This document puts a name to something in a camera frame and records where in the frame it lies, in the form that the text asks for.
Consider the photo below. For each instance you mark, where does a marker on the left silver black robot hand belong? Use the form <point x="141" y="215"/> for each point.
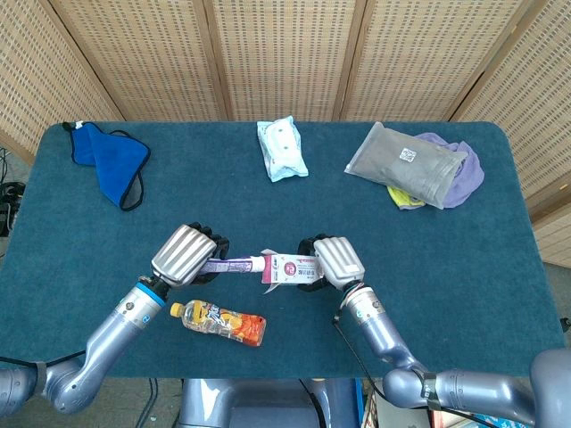
<point x="180" y="254"/>

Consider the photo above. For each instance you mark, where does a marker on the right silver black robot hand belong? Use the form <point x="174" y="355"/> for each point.
<point x="339" y="260"/>

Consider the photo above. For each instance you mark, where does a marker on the white pink toothpaste box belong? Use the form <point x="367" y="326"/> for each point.
<point x="294" y="269"/>

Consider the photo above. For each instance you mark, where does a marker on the purple white toothpaste tube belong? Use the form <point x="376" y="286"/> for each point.
<point x="236" y="266"/>

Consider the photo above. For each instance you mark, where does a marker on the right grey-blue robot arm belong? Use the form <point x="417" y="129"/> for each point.
<point x="383" y="330"/>

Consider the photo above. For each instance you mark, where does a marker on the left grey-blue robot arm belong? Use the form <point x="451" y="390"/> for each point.
<point x="116" y="330"/>

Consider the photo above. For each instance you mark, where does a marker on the teal felt table cover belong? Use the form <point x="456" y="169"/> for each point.
<point x="285" y="200"/>

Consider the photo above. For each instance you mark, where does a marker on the orange label drink bottle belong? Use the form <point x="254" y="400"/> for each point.
<point x="223" y="323"/>

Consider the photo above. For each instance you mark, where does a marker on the yellow-green cloth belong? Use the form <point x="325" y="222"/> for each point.
<point x="401" y="200"/>

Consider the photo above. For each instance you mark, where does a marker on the grey translucent zip bag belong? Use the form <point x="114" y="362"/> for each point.
<point x="401" y="165"/>

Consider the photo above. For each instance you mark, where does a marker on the blue cloth black trim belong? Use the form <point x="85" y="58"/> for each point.
<point x="111" y="160"/>

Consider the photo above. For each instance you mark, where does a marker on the light blue wet wipes pack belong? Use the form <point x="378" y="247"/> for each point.
<point x="281" y="151"/>

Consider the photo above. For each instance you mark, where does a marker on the lavender cloth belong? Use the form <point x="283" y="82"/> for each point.
<point x="466" y="178"/>

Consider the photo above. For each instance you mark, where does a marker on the grey-blue robot torso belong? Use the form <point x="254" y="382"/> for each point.
<point x="267" y="405"/>

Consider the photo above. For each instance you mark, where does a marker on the woven wood screen panel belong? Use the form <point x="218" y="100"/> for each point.
<point x="35" y="80"/>
<point x="285" y="53"/>
<point x="143" y="58"/>
<point x="424" y="58"/>
<point x="535" y="111"/>

